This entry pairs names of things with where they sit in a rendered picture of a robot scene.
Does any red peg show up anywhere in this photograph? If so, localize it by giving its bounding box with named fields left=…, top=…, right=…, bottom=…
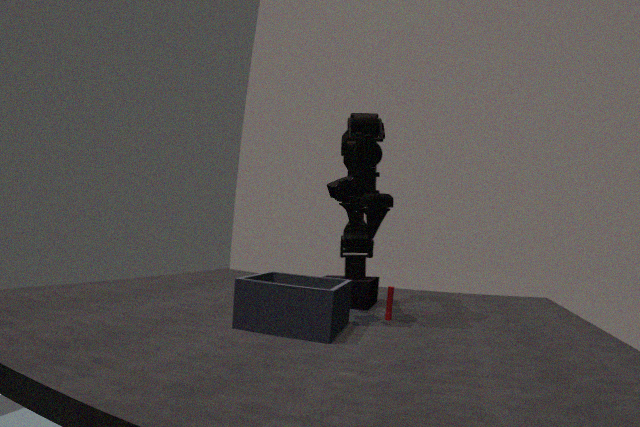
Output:
left=385, top=286, right=394, bottom=321

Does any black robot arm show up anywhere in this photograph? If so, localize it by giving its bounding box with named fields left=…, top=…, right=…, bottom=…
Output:
left=327, top=113, right=385, bottom=280

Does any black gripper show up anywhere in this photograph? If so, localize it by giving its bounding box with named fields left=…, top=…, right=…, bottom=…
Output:
left=337, top=168, right=393, bottom=238

